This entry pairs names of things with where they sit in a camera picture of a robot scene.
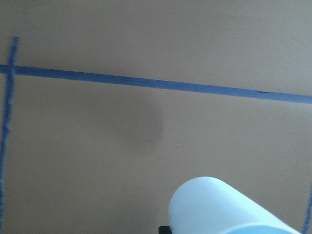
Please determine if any light blue cup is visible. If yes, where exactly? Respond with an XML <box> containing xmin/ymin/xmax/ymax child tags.
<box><xmin>168</xmin><ymin>176</ymin><xmax>297</xmax><ymax>234</ymax></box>

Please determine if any crossing blue tape strip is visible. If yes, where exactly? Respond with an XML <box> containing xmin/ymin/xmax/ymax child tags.
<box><xmin>0</xmin><ymin>36</ymin><xmax>20</xmax><ymax>222</ymax></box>

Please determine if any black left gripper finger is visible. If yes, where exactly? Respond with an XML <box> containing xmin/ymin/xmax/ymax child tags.
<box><xmin>158</xmin><ymin>226</ymin><xmax>172</xmax><ymax>234</ymax></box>

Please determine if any long blue tape strip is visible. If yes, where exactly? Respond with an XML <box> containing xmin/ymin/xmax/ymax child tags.
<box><xmin>15</xmin><ymin>66</ymin><xmax>312</xmax><ymax>104</ymax></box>

